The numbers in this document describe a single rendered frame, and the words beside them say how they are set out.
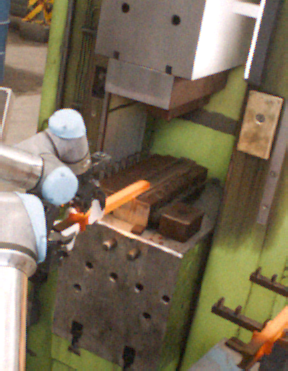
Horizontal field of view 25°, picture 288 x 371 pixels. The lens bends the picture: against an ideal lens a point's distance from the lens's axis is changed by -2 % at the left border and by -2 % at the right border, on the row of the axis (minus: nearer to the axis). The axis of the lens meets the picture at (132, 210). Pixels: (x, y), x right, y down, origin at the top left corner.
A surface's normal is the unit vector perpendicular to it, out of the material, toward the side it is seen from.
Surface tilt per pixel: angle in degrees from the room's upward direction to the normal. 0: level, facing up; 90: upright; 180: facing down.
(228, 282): 90
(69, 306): 90
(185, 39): 90
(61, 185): 90
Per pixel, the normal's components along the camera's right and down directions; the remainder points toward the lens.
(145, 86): -0.48, 0.30
